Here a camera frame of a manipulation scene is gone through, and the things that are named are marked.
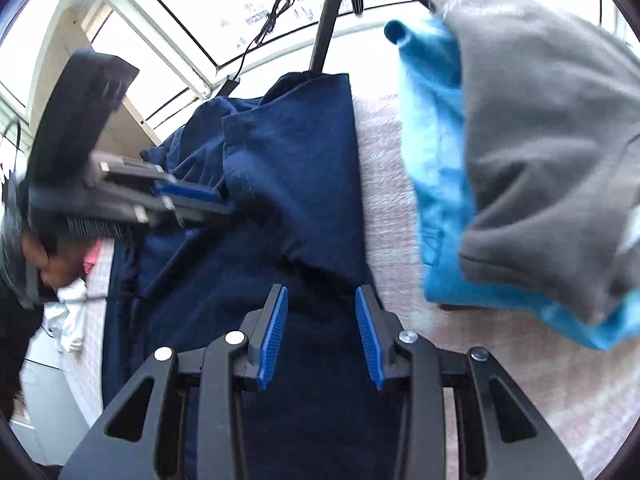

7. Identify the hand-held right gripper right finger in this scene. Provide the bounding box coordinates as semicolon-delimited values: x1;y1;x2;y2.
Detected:
354;285;583;480

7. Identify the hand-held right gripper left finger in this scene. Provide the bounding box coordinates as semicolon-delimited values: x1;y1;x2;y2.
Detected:
60;284;290;480

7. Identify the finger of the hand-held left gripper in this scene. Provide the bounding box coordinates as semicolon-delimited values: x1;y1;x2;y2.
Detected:
134;202;237;229
100;157;230;207

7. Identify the navy blue garment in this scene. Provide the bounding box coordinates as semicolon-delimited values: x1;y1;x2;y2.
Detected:
100;72;416;480

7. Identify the white garment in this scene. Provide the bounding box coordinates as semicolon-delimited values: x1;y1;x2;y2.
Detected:
42;280;91;353

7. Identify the person's left hand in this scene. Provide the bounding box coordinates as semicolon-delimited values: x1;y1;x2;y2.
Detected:
24;237;89;297

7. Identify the pink garment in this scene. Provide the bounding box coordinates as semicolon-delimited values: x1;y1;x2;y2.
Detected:
82;240;104;273

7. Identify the pink checked tablecloth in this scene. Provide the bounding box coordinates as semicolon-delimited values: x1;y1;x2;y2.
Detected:
65;95;640;480

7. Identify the folded bright blue garment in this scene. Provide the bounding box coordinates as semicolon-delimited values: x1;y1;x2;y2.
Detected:
384;17;640;351

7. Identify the folded grey garment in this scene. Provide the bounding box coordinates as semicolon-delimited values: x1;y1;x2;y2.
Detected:
432;0;640;326

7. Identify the white window frame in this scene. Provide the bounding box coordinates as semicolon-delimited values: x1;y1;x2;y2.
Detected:
0;0;436;131

